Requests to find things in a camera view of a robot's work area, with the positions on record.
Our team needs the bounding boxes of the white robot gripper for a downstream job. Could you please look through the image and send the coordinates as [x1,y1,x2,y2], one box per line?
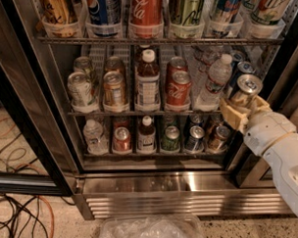
[219,95,297,156]

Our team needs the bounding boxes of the red bull can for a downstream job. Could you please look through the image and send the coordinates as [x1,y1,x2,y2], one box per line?
[225,60,256,98]
[230,49,245,64]
[229,74,263,108]

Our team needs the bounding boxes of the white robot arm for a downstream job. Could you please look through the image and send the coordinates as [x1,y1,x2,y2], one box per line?
[219,96,298,216]

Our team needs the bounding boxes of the gold can bottom shelf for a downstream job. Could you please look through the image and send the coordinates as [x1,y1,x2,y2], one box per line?
[207,125,231,152]

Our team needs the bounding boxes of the clear water bottle middle shelf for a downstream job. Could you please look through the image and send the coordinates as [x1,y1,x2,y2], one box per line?
[200,54,232,112]

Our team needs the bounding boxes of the blue can bottom shelf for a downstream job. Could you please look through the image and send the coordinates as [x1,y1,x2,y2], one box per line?
[184,125,205,152]

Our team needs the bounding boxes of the front coca-cola can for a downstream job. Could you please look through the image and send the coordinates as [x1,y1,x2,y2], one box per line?
[167,71,191,107]

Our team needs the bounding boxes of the green can bottom shelf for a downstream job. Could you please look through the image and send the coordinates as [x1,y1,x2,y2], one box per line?
[161,125,180,151]

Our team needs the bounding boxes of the rear coca-cola can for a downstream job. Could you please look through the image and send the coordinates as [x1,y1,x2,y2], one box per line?
[166,56,188,78]

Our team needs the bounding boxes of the white green can top shelf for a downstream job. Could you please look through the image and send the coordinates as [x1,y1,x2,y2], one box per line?
[251,0,290,25]

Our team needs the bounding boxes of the tea bottle bottom shelf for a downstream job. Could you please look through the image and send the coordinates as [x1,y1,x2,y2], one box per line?
[137,116,156,154]

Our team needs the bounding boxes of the brown tea bottle middle shelf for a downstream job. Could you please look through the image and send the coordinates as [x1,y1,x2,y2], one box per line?
[136,49,160,107]

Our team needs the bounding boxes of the blue orange can top shelf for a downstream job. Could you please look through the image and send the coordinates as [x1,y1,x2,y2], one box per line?
[210,0,242,24]

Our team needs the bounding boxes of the red can bottom shelf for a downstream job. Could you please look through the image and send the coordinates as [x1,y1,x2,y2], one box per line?
[113,126,130,152]

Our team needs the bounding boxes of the front gold can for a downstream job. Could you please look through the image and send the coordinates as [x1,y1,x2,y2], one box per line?
[103,71,126,106]

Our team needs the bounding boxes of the stainless steel fridge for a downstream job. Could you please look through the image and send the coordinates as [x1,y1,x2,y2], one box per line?
[0,0,298,220]

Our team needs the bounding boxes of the coca-cola can top shelf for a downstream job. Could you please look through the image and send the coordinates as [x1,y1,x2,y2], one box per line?
[130,0,162,38]

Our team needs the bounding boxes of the rear gold can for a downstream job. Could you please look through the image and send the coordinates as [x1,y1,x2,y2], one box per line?
[104,56,126,76]

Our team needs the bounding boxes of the small water bottle bottom shelf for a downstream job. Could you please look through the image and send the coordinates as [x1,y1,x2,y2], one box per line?
[83,119,106,155]

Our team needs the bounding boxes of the front white green can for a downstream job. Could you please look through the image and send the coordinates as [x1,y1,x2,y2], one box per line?
[68,71,95,107]

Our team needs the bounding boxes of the rear white green can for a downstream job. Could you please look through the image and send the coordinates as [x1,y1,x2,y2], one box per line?
[74,56,95,79]

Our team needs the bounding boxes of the pepsi can top shelf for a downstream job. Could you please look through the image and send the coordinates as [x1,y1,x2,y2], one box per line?
[86,0,122,25]

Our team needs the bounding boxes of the yellow can top shelf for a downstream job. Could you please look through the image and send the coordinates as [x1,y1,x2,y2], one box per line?
[41,0,78,25]

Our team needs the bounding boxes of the left glass fridge door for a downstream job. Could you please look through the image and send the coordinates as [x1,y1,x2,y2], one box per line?
[0,61,72,197]

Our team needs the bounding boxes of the clear plastic bag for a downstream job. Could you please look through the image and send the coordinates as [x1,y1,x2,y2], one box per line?
[99,214,205,238]

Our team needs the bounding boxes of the black and orange cables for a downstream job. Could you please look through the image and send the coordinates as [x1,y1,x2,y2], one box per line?
[0,117,78,238]

